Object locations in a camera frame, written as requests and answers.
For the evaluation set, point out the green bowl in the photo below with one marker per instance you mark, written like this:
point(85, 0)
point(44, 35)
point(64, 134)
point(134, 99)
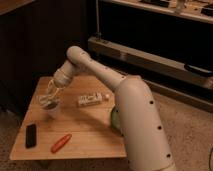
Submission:
point(115, 123)

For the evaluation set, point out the dark cabinet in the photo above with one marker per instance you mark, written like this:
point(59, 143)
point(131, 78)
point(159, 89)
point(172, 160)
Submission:
point(34, 36)

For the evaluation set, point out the wooden table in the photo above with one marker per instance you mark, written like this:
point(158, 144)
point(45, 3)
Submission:
point(92, 135)

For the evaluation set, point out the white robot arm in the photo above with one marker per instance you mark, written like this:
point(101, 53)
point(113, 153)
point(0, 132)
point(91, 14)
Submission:
point(145, 140)

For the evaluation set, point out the black rectangular remote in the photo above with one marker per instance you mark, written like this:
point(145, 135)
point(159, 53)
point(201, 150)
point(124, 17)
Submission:
point(31, 136)

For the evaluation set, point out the orange carrot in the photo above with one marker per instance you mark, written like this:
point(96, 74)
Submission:
point(60, 143)

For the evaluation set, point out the wooden shelf unit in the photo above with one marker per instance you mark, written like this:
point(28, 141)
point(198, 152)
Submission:
point(174, 54)

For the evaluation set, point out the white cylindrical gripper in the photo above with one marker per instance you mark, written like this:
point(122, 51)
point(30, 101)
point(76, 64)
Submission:
point(61, 78)

